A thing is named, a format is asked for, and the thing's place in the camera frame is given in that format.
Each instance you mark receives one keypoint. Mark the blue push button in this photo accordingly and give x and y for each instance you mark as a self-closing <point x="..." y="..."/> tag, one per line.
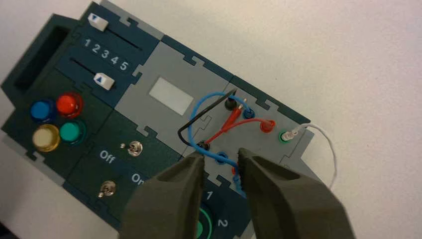
<point x="41" y="110"/>

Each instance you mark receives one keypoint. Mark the metal toggle switch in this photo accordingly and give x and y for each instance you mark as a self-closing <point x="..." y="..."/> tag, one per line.
<point x="133" y="148"/>
<point x="107" y="189"/>

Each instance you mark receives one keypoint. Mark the red push button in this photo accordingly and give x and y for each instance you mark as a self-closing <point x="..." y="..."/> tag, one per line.
<point x="68" y="104"/>

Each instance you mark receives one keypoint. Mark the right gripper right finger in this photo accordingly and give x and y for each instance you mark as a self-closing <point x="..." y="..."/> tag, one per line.
<point x="290" y="211"/>

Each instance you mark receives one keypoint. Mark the dark teal control panel board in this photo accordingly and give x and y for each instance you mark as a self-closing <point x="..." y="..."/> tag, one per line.
<point x="138" y="109"/>

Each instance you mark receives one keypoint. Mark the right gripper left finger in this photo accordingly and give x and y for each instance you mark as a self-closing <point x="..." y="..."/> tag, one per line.
<point x="168" y="204"/>

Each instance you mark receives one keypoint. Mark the white display window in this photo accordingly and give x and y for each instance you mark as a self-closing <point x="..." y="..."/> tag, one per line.
<point x="170" y="96"/>

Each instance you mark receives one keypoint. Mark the white slider knob down arrow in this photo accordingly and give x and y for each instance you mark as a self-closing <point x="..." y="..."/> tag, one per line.
<point x="98" y="21"/>

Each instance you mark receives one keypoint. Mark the yellow push button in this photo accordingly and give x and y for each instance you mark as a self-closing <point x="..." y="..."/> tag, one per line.
<point x="46" y="137"/>

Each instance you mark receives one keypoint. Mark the green rotary selector knob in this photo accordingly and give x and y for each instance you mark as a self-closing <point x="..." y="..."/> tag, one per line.
<point x="201" y="226"/>

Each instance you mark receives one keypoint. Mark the white slider knob up arrow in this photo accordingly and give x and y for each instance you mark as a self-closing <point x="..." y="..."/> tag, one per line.
<point x="104" y="81"/>

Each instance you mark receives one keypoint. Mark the green push button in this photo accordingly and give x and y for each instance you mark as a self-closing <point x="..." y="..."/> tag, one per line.
<point x="72" y="132"/>

